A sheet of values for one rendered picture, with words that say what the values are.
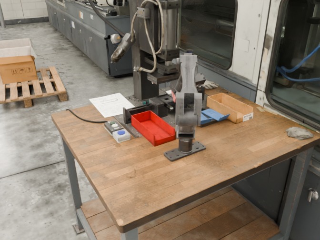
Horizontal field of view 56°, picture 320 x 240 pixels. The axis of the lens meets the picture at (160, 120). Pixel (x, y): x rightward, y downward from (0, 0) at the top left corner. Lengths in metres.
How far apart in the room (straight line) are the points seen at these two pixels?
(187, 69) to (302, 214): 1.26
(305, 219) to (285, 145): 0.65
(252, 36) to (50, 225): 1.90
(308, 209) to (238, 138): 0.69
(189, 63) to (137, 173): 0.49
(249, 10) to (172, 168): 1.16
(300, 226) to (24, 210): 1.96
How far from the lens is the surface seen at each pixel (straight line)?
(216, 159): 1.37
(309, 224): 2.07
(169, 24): 1.57
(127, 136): 1.48
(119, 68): 4.87
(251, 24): 2.04
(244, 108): 1.76
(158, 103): 1.66
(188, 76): 1.12
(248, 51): 2.07
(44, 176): 2.89
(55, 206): 2.56
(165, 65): 1.64
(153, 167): 1.30
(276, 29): 1.82
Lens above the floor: 1.68
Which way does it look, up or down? 28 degrees down
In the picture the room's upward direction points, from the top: 1 degrees counter-clockwise
